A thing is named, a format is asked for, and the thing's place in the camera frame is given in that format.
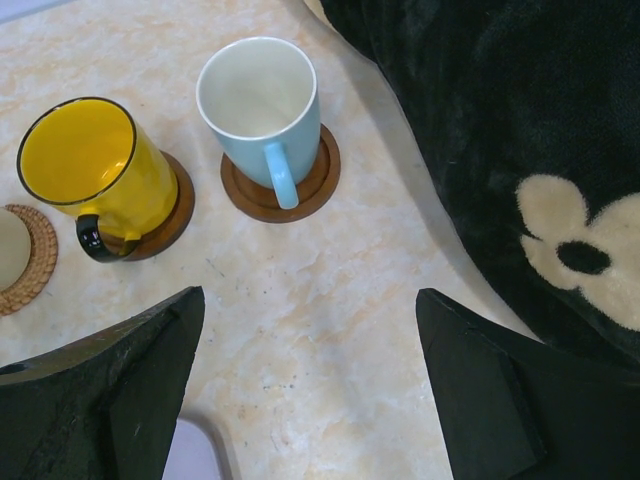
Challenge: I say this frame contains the cream yellow mug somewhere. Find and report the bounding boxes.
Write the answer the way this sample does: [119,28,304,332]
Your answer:
[0,208,31,291]

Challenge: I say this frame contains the woven rattan coaster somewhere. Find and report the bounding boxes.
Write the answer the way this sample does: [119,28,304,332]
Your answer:
[1,204,58,316]

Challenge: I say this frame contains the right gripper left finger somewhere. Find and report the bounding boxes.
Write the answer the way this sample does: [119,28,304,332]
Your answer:
[1,287,205,479]

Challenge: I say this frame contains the white mug blue handle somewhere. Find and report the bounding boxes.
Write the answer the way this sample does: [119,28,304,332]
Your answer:
[196,36,321,210]

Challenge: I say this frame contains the dark wooden coaster back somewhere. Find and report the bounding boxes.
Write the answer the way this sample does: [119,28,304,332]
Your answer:
[220,124,341,224]

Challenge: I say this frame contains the lavender plastic tray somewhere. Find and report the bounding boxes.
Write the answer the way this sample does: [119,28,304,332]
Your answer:
[161,418,223,480]

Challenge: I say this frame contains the black floral blanket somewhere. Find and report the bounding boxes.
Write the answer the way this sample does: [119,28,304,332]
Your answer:
[309,0,639,367]

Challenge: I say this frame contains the amber yellow glass mug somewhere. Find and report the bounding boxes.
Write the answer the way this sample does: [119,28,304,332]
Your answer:
[16,96,179,263]

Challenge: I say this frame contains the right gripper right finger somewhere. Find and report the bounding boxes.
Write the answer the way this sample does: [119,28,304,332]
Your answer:
[416,288,639,479]

